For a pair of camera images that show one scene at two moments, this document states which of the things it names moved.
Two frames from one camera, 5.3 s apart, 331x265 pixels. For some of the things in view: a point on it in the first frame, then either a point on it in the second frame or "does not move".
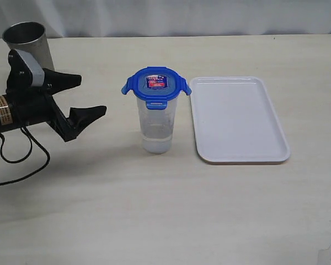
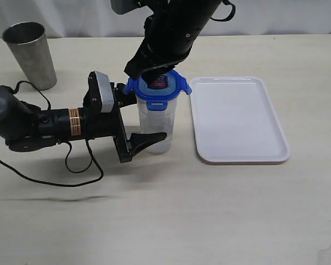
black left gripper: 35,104 to 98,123
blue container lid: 156,85 does not move
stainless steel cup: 31,38 does not move
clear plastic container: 156,126 does not move
